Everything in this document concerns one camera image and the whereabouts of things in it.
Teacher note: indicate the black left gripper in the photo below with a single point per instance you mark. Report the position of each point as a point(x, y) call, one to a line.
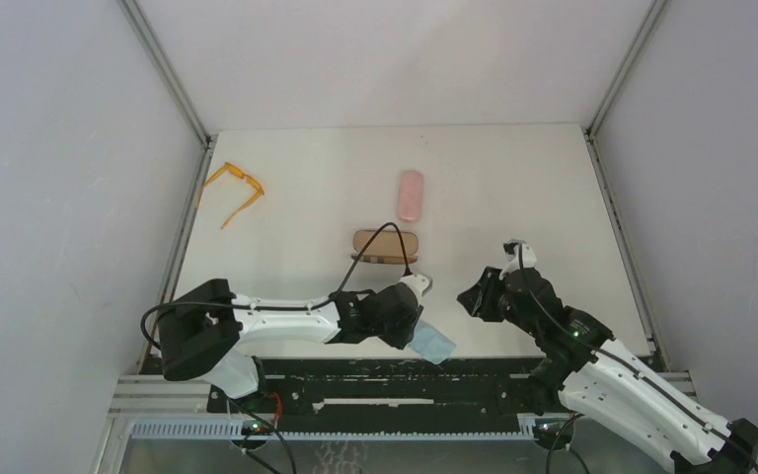
point(408, 320)

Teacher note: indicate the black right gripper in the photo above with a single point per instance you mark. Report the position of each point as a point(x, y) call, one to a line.
point(480, 299)

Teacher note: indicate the light blue cloth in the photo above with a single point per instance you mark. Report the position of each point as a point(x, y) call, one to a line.
point(430, 344)

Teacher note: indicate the brown glasses case red stripe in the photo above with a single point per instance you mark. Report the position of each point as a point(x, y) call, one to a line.
point(386, 248)

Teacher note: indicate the pink glasses case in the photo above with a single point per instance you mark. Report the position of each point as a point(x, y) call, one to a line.
point(410, 196)

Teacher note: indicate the orange translucent sunglasses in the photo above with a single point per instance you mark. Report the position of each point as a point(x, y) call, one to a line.
point(228, 180)

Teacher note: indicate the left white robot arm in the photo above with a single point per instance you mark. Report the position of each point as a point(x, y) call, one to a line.
point(201, 335)

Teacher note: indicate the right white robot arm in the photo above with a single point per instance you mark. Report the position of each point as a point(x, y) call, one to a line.
point(589, 371)

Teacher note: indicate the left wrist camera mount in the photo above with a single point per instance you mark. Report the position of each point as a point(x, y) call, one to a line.
point(419, 284)

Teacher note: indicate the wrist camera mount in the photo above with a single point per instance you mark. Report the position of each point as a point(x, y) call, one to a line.
point(520, 256)
point(419, 284)

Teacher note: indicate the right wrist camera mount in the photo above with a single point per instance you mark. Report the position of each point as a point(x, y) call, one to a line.
point(520, 256)

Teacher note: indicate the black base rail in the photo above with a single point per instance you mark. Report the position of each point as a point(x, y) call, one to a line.
point(406, 396)

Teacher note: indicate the aluminium frame post left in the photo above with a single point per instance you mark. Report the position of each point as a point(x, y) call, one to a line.
point(137, 18)

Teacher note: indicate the aluminium frame post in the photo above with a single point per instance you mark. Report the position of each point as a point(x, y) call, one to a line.
point(137, 18)
point(645, 31)

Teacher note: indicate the aluminium frame post right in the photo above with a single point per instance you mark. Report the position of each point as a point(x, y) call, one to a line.
point(645, 31)

